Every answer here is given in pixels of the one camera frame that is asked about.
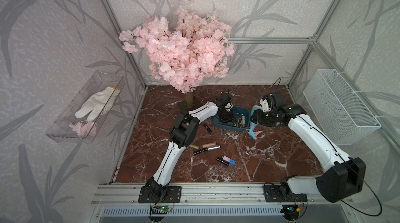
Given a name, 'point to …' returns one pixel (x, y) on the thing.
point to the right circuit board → (290, 210)
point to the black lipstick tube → (221, 159)
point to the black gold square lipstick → (239, 123)
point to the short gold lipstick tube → (194, 146)
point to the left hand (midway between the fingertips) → (236, 121)
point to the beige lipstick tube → (208, 145)
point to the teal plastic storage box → (239, 111)
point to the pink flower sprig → (87, 129)
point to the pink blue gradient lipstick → (230, 161)
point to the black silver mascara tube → (208, 149)
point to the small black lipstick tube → (207, 128)
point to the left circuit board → (163, 208)
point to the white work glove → (99, 103)
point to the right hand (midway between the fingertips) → (253, 118)
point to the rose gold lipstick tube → (234, 124)
